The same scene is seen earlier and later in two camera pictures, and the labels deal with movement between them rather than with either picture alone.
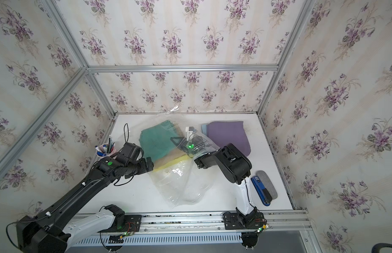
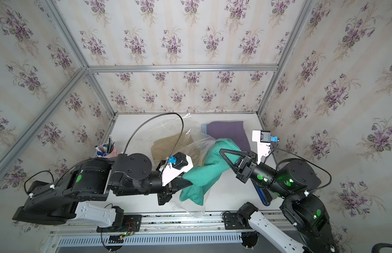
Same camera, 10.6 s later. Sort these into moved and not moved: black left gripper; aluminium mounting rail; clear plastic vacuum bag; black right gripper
Moved: black right gripper; black left gripper; clear plastic vacuum bag
Not moved: aluminium mounting rail
